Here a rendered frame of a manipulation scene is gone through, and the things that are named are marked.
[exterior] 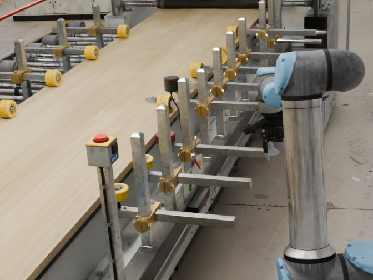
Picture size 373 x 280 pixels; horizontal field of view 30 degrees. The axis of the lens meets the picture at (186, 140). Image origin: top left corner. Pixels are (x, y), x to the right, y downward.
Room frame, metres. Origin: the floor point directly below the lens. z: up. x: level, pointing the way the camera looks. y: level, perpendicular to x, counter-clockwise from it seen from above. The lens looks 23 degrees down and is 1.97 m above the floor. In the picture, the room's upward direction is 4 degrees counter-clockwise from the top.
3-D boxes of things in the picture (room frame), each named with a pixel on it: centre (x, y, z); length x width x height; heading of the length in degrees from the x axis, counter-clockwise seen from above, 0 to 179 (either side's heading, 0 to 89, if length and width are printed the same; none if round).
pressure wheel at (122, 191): (2.17, 0.25, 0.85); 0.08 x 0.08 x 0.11
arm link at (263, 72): (2.49, -0.33, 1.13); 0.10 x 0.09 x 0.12; 1
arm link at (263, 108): (2.50, -0.33, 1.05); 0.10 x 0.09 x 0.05; 161
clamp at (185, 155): (2.59, -0.01, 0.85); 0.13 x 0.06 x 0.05; 161
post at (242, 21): (3.51, -0.33, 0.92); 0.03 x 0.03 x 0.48; 71
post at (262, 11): (3.98, -0.49, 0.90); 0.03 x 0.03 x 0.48; 71
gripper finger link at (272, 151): (2.48, -0.33, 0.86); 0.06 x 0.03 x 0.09; 71
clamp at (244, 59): (3.53, -0.34, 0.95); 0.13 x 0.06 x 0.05; 161
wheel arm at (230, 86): (3.06, -0.23, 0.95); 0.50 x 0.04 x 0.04; 71
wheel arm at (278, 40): (4.23, -0.67, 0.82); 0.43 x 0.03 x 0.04; 71
